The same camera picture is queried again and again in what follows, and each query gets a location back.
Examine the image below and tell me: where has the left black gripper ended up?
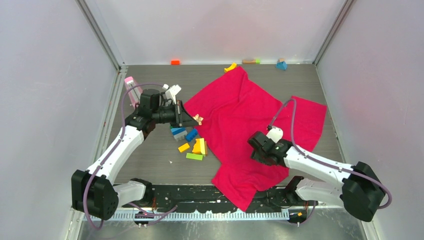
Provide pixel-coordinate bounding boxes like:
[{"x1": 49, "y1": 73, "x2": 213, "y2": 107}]
[{"x1": 152, "y1": 100, "x2": 199, "y2": 129}]

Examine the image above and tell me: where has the red maple leaf brooch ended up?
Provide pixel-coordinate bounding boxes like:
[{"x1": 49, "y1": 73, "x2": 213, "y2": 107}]
[{"x1": 193, "y1": 114, "x2": 204, "y2": 126}]

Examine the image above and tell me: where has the red t-shirt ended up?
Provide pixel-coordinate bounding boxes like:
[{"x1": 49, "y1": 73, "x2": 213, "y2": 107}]
[{"x1": 184, "y1": 67, "x2": 327, "y2": 211}]

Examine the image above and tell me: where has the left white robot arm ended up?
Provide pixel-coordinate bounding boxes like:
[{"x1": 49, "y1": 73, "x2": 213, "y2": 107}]
[{"x1": 71, "y1": 85, "x2": 199, "y2": 220}]

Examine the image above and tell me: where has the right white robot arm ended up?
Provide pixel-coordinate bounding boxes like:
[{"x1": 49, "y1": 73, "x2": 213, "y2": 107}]
[{"x1": 247, "y1": 131, "x2": 388, "y2": 222}]

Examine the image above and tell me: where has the green blue grey block stack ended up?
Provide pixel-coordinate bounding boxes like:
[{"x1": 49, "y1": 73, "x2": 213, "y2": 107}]
[{"x1": 170, "y1": 127, "x2": 188, "y2": 141}]

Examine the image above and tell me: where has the blue toothed block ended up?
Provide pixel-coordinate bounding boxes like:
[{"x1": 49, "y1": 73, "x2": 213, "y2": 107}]
[{"x1": 185, "y1": 128, "x2": 198, "y2": 143}]

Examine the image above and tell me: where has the yellow flat block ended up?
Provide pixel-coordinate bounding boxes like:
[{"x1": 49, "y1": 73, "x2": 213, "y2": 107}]
[{"x1": 178, "y1": 143, "x2": 190, "y2": 153}]

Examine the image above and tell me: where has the yellow orange stepped block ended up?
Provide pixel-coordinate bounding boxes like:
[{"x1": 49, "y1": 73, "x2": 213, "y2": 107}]
[{"x1": 192, "y1": 138, "x2": 208, "y2": 156}]

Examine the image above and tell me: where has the lime green long block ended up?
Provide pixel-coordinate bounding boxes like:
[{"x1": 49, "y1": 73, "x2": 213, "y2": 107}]
[{"x1": 185, "y1": 152, "x2": 204, "y2": 161}]

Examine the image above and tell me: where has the pink metronome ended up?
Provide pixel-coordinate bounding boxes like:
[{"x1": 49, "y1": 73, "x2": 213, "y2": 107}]
[{"x1": 124, "y1": 76, "x2": 143, "y2": 109}]

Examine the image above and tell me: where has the yellow arch block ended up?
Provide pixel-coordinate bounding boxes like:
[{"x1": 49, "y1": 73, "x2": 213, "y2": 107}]
[{"x1": 223, "y1": 62, "x2": 238, "y2": 73}]

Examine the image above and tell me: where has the brown wooden block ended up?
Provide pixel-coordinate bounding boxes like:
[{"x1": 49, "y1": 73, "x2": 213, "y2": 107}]
[{"x1": 242, "y1": 58, "x2": 257, "y2": 64}]

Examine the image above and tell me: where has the blue triangular block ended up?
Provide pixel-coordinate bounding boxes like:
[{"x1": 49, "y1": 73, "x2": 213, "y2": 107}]
[{"x1": 275, "y1": 58, "x2": 288, "y2": 71}]

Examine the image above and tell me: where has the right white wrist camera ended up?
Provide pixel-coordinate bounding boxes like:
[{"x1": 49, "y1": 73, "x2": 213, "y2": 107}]
[{"x1": 266, "y1": 126, "x2": 284, "y2": 143}]

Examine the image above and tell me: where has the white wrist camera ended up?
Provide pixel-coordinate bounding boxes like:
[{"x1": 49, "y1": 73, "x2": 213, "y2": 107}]
[
  {"x1": 266, "y1": 126, "x2": 284, "y2": 143},
  {"x1": 162, "y1": 84, "x2": 182, "y2": 105}
]

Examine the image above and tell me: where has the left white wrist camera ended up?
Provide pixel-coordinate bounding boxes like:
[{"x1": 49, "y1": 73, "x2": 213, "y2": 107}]
[{"x1": 162, "y1": 84, "x2": 182, "y2": 105}]

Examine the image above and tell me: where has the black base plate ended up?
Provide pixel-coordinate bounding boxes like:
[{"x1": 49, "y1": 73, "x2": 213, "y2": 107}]
[{"x1": 133, "y1": 184, "x2": 318, "y2": 214}]

